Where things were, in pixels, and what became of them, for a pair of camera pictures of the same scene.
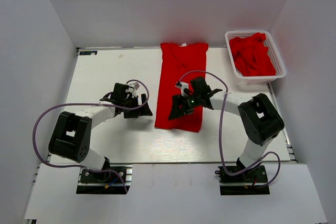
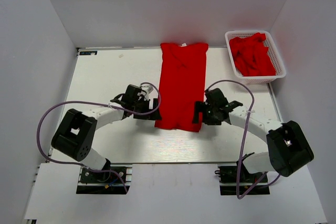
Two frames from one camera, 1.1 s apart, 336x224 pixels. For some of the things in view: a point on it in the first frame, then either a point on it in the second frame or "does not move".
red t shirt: x=179 y=61 does not move
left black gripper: x=141 y=110 to x=155 y=116
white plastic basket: x=273 y=52 does not move
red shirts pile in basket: x=251 y=56 does not move
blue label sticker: x=87 y=52 does not move
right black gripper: x=176 y=112 to x=201 y=106
